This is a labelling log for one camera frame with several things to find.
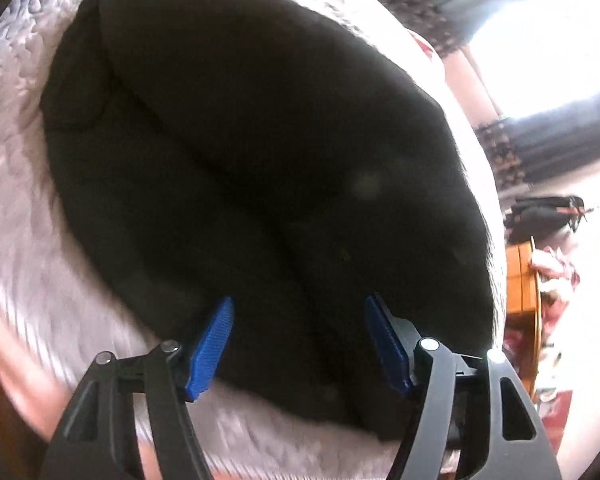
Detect wooden cabinet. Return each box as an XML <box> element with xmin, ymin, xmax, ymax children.
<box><xmin>504</xmin><ymin>239</ymin><xmax>545</xmax><ymax>403</ymax></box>

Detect window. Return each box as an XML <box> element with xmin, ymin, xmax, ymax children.
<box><xmin>467</xmin><ymin>0</ymin><xmax>600</xmax><ymax>121</ymax></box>

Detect black jacket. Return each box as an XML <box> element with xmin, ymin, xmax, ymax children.
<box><xmin>39</xmin><ymin>0</ymin><xmax>506</xmax><ymax>443</ymax></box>

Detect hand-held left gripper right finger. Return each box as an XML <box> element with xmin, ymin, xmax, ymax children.
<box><xmin>364</xmin><ymin>292</ymin><xmax>563</xmax><ymax>480</ymax></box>

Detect grey quilted bedspread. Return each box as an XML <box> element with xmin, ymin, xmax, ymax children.
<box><xmin>0</xmin><ymin>0</ymin><xmax>512</xmax><ymax>480</ymax></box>

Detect dark hanging jackets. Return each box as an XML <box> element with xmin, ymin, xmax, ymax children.
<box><xmin>504</xmin><ymin>195</ymin><xmax>588</xmax><ymax>243</ymax></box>

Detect pink bed sheet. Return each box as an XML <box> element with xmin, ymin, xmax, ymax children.
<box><xmin>330</xmin><ymin>0</ymin><xmax>448</xmax><ymax>68</ymax></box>

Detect pink clothes pile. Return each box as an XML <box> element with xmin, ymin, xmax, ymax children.
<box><xmin>529</xmin><ymin>246</ymin><xmax>582</xmax><ymax>288</ymax></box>

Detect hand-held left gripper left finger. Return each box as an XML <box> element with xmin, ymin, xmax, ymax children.
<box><xmin>39</xmin><ymin>296</ymin><xmax>236</xmax><ymax>480</ymax></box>

